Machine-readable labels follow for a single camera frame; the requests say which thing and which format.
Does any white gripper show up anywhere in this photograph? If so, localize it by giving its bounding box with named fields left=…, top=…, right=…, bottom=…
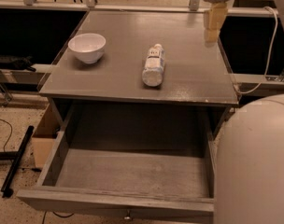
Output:
left=204, top=0, right=229, bottom=43

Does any blue plastic water bottle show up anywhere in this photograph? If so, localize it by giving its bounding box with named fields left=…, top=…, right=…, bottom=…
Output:
left=142, top=44, right=165, bottom=87

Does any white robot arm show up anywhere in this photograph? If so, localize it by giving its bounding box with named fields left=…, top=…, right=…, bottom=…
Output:
left=213, top=94, right=284, bottom=224

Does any open grey top drawer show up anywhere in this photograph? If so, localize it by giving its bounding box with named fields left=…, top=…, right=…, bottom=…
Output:
left=18, top=103, right=214, bottom=224

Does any grey wooden cabinet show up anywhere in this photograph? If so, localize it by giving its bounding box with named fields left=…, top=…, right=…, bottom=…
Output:
left=40, top=11, right=237, bottom=139

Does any white ceramic bowl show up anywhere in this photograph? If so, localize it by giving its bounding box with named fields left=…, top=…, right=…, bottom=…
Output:
left=68, top=33, right=107, bottom=64

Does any brown cardboard box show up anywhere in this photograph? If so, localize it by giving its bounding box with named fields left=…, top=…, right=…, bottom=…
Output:
left=31, top=105, right=60, bottom=169

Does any black metal stand bar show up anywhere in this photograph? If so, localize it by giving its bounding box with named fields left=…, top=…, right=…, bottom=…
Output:
left=0, top=126, right=34, bottom=198

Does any white cable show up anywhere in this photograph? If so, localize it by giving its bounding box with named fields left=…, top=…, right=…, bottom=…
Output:
left=234, top=6, right=279, bottom=95

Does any aluminium frame rail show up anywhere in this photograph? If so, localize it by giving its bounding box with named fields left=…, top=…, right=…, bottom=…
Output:
left=0, top=0, right=284, bottom=19

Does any black cloth on rail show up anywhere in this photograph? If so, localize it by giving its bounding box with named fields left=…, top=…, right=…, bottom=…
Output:
left=0, top=55, right=36, bottom=72

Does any black floor cable left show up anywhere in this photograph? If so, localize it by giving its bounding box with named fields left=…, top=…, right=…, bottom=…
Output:
left=0, top=115, right=15, bottom=154

